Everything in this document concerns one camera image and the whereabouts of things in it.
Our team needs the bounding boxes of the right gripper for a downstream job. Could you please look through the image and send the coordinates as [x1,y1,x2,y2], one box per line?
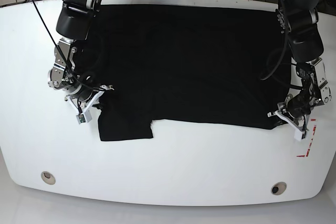
[65,84,114,115]

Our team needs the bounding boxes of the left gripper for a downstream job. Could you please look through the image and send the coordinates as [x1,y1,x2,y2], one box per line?
[267,94,311,134]

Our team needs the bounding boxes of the black graphic t-shirt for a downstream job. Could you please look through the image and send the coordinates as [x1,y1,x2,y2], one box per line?
[74,5,291,141]

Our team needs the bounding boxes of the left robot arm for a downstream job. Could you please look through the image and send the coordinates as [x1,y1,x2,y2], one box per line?
[261,0,332,141]

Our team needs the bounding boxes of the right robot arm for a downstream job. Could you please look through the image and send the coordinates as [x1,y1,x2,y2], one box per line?
[48,0,107,122]

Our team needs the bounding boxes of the red tape corner marking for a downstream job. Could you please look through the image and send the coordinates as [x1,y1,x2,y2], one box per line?
[295,118,318,158]

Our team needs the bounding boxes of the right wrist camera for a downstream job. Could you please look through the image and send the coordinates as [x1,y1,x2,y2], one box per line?
[76,111,92,124]

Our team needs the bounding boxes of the right table cable grommet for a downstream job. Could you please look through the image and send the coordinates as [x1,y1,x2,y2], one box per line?
[271,182,287,196]

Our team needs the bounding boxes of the table cable grommet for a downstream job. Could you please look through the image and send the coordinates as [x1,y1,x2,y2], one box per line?
[41,171,56,185]
[271,182,287,196]

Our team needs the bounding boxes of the left table cable grommet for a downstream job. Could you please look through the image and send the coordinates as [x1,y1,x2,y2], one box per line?
[41,171,56,185]

